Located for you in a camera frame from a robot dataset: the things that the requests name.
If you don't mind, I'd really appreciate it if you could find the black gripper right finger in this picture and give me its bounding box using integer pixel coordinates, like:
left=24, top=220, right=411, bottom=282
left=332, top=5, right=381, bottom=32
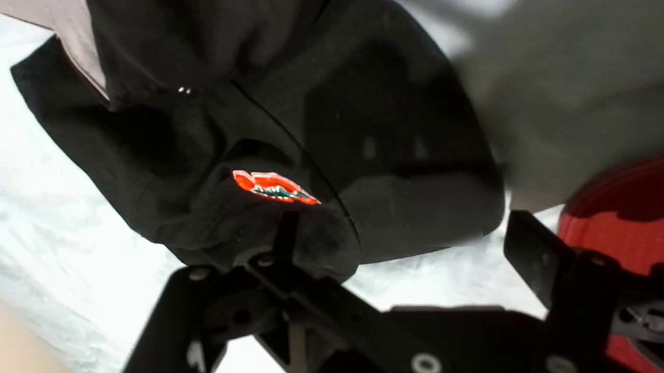
left=502, top=208, right=625, bottom=373

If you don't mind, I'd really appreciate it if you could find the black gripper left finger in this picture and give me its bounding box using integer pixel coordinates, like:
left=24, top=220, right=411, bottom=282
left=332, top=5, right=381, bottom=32
left=122, top=208, right=417, bottom=373

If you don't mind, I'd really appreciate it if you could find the black cap with gray brim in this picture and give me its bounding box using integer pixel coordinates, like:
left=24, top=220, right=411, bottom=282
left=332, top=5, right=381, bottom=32
left=9, top=0, right=508, bottom=282

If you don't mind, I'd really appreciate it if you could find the black cap with red brim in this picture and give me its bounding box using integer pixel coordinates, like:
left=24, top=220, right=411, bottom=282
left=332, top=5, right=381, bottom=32
left=556, top=155, right=664, bottom=373

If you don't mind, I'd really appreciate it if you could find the light blue bedsheet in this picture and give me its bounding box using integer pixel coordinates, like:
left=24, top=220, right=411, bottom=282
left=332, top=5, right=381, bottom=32
left=0, top=0, right=664, bottom=373

